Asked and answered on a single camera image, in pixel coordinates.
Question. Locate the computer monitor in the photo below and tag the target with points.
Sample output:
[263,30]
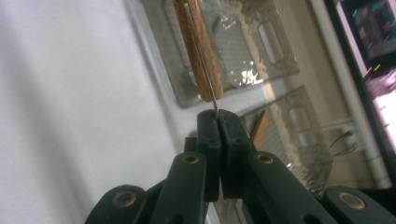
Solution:
[373,31]

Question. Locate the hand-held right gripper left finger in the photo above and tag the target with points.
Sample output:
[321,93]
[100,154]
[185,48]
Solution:
[210,140]

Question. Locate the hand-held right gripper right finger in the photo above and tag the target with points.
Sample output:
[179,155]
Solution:
[233,143]

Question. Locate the white pole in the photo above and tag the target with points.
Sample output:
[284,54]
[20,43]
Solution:
[342,71]

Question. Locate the transparent grey plastic bin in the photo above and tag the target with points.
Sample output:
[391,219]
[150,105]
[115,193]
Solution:
[289,140]
[236,46]

